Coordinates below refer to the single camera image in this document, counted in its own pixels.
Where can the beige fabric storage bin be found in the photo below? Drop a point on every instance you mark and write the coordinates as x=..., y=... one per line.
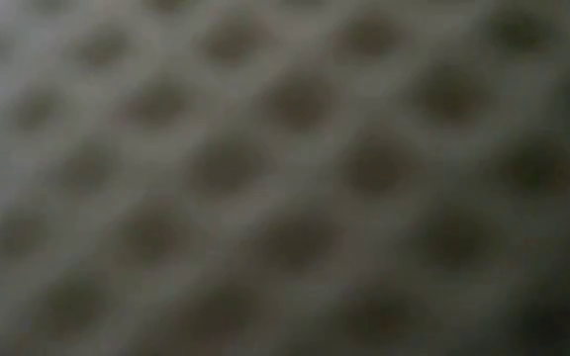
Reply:
x=285, y=178

